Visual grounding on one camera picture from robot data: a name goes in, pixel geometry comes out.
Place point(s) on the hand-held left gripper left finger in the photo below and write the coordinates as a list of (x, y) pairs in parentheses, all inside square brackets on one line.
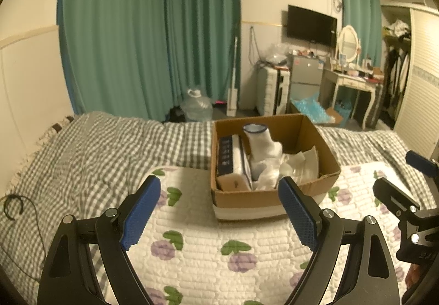
[(142, 212)]

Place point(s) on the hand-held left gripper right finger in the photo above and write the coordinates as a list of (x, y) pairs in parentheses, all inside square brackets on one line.
[(296, 212)]

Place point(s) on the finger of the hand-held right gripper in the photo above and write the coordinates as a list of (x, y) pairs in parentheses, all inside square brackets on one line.
[(420, 160), (394, 197)]

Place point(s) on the white fuzzy sock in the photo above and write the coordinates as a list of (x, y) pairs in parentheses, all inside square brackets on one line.
[(265, 176), (262, 147)]

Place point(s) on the white cloth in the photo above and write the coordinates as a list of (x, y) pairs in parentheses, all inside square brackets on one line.
[(303, 162)]

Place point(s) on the brown cardboard box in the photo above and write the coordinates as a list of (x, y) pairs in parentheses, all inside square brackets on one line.
[(247, 202)]

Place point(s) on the navy white tissue paper pack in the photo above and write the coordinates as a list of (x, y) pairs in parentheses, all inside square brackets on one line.
[(228, 154)]

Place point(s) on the person's right hand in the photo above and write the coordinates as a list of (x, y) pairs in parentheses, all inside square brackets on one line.
[(413, 276)]

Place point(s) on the small tan box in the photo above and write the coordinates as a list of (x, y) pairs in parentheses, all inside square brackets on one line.
[(233, 183)]

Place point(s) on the grey checked blanket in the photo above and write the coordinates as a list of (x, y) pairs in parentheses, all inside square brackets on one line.
[(103, 154)]

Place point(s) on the floral quilted mat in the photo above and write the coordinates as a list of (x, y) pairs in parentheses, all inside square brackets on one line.
[(205, 250)]

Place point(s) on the white wardrobe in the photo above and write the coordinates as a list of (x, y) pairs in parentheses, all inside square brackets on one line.
[(423, 85)]

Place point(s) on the hanging dark clothes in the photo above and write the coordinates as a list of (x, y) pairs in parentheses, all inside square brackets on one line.
[(398, 75)]

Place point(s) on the teal bin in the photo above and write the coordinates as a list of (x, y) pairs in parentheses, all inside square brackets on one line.
[(343, 109)]

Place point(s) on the black bag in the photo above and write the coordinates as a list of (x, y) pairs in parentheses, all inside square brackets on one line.
[(175, 114)]

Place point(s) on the box of blue bottles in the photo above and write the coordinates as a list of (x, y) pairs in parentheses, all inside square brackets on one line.
[(312, 109)]

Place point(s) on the white dressing table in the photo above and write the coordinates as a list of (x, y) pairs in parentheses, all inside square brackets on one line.
[(346, 80)]

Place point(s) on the clear water jug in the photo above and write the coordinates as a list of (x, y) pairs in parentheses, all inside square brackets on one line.
[(196, 108)]

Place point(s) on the white suitcase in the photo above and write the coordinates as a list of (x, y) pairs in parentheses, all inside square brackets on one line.
[(272, 90)]

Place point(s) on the white stick mop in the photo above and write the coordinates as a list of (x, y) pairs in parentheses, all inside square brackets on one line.
[(232, 99)]

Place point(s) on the grey mini fridge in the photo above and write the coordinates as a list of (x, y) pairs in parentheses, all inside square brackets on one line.
[(305, 78)]

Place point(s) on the oval white-framed mirror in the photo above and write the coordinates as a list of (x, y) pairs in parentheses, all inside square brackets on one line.
[(349, 44)]

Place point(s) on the clear plastic bag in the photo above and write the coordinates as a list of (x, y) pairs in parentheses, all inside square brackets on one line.
[(276, 54)]

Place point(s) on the narrow green curtain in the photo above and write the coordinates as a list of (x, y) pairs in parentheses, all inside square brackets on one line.
[(360, 0)]

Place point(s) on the wide green curtain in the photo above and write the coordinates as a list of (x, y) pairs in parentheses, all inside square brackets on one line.
[(137, 34)]

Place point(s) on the black wall television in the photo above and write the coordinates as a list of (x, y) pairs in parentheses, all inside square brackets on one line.
[(311, 25)]

